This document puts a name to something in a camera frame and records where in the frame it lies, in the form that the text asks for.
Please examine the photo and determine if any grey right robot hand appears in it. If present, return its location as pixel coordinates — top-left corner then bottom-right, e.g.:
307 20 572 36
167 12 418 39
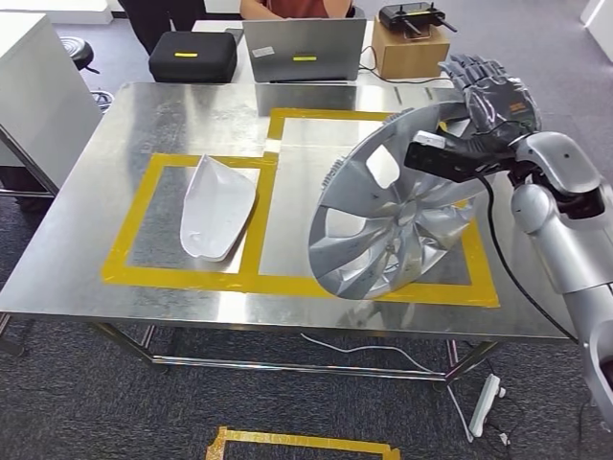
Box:
438 54 543 144

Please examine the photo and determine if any grey plastic wheel cover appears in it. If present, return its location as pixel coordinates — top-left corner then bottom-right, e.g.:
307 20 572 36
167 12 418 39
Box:
307 101 490 302

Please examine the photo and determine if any stainless steel workbench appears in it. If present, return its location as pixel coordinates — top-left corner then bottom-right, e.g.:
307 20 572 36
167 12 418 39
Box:
0 80 579 383

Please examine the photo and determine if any brown cardboard box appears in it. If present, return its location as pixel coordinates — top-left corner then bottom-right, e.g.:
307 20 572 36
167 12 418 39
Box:
371 16 452 81

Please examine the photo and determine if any white furniture block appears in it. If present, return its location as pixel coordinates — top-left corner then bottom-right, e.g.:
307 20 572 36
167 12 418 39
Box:
580 0 613 65

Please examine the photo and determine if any black remote controller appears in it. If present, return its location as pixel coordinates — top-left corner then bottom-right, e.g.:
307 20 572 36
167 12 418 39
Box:
377 2 459 37

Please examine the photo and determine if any white laptop desk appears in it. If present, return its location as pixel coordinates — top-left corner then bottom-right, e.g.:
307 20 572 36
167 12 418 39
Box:
191 18 454 88

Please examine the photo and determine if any large yellow tape rectangle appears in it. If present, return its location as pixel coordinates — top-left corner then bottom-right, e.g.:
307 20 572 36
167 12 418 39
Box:
256 106 501 310

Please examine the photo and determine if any silver laptop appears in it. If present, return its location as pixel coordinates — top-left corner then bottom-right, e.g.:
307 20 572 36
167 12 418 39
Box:
241 17 368 84

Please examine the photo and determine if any person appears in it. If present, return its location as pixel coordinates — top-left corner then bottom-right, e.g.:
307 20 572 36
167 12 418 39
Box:
238 0 359 21
116 0 207 58

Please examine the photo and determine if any white power strip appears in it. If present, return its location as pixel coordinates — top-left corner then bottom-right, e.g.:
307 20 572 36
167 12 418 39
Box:
467 373 507 440

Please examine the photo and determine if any white plastic mirror cover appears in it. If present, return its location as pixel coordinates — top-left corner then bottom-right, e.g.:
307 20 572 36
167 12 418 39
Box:
179 153 259 264

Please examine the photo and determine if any black zip case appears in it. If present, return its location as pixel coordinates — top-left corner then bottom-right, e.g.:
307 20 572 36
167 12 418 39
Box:
149 31 239 85

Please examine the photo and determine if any yellow floor tape square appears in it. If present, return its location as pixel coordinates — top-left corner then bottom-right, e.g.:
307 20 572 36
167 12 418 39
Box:
205 425 402 460

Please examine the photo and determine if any small yellow tape rectangle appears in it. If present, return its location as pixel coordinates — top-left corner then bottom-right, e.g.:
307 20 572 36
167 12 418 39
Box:
100 151 279 295

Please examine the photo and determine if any black round stool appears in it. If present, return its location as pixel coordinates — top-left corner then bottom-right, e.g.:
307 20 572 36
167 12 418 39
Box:
60 36 115 115

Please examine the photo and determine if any white side desk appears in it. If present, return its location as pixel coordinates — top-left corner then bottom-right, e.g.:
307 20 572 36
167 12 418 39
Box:
0 12 104 196

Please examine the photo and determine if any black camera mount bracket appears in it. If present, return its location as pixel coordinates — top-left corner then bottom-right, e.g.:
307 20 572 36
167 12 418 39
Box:
404 136 534 186

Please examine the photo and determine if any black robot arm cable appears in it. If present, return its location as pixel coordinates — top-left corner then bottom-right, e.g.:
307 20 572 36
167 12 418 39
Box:
478 174 581 348

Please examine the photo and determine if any black laptop cable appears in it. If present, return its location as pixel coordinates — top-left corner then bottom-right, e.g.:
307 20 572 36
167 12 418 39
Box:
358 44 452 86

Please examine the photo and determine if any black floor cable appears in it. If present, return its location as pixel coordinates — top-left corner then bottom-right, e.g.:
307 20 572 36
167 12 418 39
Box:
482 360 529 447

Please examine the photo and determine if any long white power cable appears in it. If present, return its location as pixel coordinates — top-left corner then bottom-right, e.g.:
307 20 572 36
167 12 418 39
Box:
300 333 476 444

